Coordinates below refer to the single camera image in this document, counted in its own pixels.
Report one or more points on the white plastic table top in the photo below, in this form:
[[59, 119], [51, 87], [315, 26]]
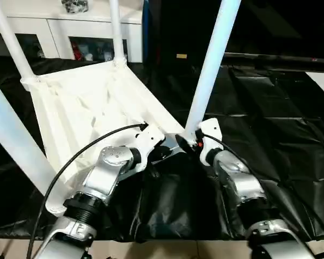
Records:
[[97, 102]]

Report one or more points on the black plastic mat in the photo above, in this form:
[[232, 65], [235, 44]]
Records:
[[281, 135]]

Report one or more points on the small yellow label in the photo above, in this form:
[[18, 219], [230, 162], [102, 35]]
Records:
[[182, 56]]

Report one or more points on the small white jar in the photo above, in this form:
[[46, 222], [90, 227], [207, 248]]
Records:
[[103, 54]]

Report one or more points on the black low shelf board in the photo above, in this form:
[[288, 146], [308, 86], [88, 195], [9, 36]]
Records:
[[281, 59]]

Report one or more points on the red bottle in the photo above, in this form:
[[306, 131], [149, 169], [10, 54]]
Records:
[[75, 51]]

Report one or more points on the white sideboard cabinet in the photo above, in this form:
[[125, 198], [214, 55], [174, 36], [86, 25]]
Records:
[[92, 27]]

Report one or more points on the grey crumpled object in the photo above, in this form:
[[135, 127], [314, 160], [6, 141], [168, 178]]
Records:
[[75, 5]]

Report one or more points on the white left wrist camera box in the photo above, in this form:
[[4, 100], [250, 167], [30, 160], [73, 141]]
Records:
[[148, 141]]

